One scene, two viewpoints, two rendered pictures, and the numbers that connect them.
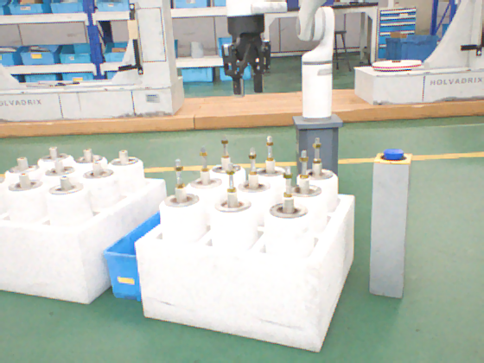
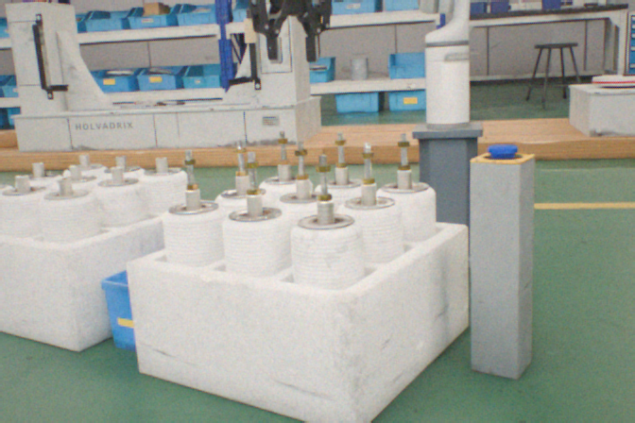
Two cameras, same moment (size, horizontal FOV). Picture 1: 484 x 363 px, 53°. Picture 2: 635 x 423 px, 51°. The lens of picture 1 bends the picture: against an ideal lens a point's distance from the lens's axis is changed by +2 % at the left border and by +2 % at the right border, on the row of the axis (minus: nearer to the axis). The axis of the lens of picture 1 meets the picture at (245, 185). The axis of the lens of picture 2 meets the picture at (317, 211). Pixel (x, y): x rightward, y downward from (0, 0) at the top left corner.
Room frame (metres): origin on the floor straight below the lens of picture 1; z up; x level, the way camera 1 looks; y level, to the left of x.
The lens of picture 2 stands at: (0.01, -0.24, 0.46)
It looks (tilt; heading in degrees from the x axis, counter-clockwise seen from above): 13 degrees down; 11
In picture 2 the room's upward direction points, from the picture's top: 3 degrees counter-clockwise
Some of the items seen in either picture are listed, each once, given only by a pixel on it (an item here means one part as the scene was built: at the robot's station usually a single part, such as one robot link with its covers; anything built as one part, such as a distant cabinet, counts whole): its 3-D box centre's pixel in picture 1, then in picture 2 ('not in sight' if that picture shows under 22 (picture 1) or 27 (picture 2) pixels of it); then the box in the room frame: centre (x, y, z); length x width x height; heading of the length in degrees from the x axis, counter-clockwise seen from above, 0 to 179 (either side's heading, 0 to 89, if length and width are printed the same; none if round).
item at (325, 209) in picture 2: (288, 204); (325, 212); (0.85, -0.08, 0.26); 0.02 x 0.02 x 0.03
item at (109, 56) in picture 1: (124, 51); not in sight; (5.91, 1.35, 0.36); 0.50 x 0.38 x 0.21; 178
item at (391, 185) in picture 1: (389, 226); (502, 265); (0.96, -0.32, 0.16); 0.07 x 0.07 x 0.31; 67
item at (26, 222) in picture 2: (33, 220); (31, 239); (1.10, 0.53, 0.16); 0.10 x 0.10 x 0.18
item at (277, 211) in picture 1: (289, 210); (326, 222); (0.85, -0.08, 0.25); 0.08 x 0.08 x 0.01
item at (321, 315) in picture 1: (256, 251); (308, 296); (1.00, -0.02, 0.09); 0.39 x 0.39 x 0.18; 67
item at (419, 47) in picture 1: (409, 54); not in sight; (5.46, -1.90, 0.19); 0.50 x 0.41 x 0.37; 3
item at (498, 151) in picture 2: (393, 155); (503, 153); (0.96, -0.32, 0.32); 0.04 x 0.04 x 0.02
